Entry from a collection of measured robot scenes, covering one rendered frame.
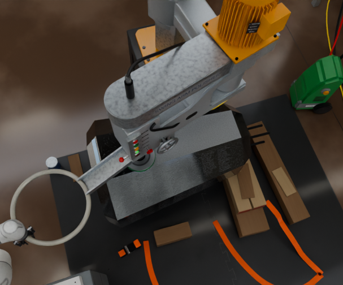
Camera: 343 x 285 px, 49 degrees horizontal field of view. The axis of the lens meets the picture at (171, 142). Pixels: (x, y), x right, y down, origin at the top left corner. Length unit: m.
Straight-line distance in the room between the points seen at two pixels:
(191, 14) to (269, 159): 1.63
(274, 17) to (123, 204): 1.59
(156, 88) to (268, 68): 2.37
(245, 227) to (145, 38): 1.74
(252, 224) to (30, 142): 2.13
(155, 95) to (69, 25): 2.62
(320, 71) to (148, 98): 2.09
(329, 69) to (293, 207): 1.22
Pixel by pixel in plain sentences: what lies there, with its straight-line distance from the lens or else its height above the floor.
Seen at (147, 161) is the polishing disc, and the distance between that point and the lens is 2.54.
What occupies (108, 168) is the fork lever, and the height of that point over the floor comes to 0.94.
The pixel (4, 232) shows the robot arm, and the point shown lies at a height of 1.26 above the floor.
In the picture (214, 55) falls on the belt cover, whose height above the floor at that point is 1.69.
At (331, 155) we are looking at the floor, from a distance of 3.82.
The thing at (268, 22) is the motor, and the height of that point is 1.95.
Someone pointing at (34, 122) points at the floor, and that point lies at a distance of 3.77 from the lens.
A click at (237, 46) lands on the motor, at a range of 1.94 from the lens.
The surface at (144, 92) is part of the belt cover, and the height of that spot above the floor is 1.69.
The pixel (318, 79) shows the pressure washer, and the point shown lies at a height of 0.48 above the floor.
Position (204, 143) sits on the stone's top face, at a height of 0.82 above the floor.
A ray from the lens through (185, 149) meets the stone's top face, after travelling 2.60.
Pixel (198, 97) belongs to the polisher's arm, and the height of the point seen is 1.45.
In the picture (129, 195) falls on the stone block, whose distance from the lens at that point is 2.63.
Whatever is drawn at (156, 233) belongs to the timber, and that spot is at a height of 0.13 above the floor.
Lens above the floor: 3.25
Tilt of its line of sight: 68 degrees down
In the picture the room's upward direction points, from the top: 5 degrees clockwise
